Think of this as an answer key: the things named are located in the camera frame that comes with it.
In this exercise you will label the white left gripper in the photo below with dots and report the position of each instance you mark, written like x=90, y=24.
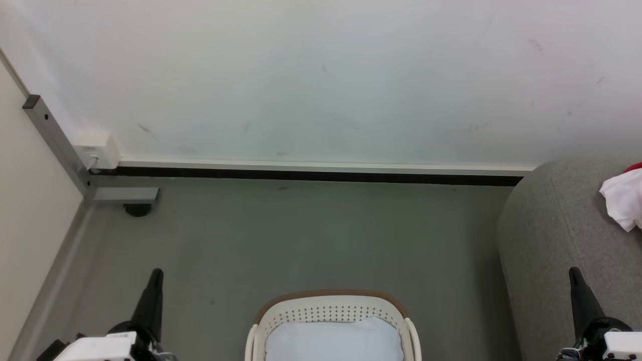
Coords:
x=98, y=348

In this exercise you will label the grey metal frame post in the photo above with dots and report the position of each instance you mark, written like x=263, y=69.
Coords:
x=57, y=140

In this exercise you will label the pale white cloth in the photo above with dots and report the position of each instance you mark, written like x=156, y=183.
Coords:
x=333, y=341

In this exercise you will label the white wall socket box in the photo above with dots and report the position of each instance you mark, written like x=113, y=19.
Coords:
x=98, y=149

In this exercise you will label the beige partition panel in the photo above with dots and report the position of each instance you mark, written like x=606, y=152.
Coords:
x=30, y=210

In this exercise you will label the white perforated laundry basket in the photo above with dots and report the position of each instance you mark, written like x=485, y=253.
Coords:
x=331, y=306

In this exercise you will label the grey fabric sofa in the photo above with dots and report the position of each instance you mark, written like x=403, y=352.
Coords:
x=562, y=235

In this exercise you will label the white and black baseboard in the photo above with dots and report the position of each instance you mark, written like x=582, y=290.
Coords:
x=321, y=171

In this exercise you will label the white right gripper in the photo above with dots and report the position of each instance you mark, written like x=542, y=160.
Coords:
x=614, y=341

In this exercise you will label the red and white sports garment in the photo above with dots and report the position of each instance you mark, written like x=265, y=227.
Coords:
x=627, y=200

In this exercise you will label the black caster wheel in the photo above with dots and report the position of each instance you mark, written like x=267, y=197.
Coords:
x=137, y=209

